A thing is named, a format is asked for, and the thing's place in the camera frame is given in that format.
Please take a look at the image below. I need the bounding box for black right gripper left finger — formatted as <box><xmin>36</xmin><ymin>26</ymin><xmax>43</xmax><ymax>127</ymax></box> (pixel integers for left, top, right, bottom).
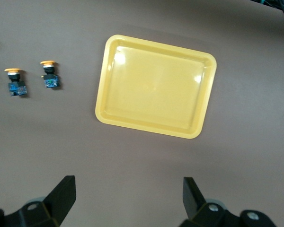
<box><xmin>0</xmin><ymin>175</ymin><xmax>76</xmax><ymax>227</ymax></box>

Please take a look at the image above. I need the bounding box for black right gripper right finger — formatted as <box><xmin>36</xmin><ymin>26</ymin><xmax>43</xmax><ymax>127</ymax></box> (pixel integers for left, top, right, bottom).
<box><xmin>179</xmin><ymin>177</ymin><xmax>279</xmax><ymax>227</ymax></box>

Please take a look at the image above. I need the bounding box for yellow push button green mark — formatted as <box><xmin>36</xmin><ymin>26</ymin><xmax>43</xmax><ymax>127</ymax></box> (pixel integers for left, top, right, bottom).
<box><xmin>40</xmin><ymin>60</ymin><xmax>62</xmax><ymax>89</ymax></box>

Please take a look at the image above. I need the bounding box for yellow push button red mark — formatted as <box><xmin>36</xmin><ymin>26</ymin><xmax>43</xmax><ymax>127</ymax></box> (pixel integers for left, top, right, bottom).
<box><xmin>4</xmin><ymin>68</ymin><xmax>28</xmax><ymax>97</ymax></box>

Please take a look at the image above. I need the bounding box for yellow plastic tray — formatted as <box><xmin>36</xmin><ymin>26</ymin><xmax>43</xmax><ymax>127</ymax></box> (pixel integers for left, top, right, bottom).
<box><xmin>94</xmin><ymin>34</ymin><xmax>218</xmax><ymax>140</ymax></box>

